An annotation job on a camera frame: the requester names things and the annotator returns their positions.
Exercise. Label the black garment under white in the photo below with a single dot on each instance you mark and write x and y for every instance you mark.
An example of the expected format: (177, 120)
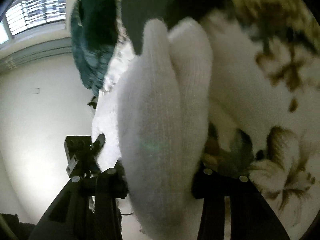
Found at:
(135, 14)

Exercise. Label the window with bars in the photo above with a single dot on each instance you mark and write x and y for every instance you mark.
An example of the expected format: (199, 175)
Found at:
(24, 15)

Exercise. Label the floral bed sheet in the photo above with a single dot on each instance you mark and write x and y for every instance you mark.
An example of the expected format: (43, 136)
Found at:
(286, 170)

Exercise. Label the dark green quilt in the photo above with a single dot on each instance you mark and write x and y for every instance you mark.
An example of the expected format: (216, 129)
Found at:
(94, 35)

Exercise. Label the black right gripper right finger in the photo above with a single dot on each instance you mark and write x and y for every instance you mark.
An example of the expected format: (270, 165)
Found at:
(251, 215)

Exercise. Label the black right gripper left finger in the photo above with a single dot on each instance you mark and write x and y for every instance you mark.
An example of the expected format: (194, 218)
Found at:
(86, 208)

